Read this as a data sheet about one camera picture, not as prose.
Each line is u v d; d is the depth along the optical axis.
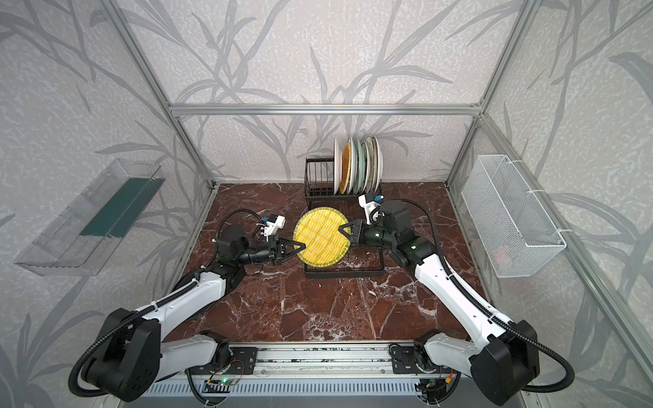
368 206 0.68
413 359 0.74
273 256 0.67
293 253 0.71
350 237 0.65
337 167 0.79
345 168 0.80
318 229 0.75
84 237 0.64
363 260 0.96
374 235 0.63
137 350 0.41
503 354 0.38
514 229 0.62
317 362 0.75
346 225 0.71
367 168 0.80
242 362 0.72
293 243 0.74
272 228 0.73
